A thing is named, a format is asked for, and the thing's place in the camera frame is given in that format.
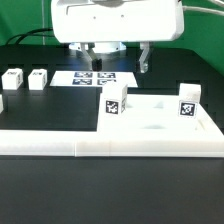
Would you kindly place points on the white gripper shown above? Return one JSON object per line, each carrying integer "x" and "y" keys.
{"x": 89, "y": 21}

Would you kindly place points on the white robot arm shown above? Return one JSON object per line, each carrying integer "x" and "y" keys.
{"x": 100, "y": 48}

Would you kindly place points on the white sheet with markers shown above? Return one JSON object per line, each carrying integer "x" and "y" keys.
{"x": 90, "y": 78}

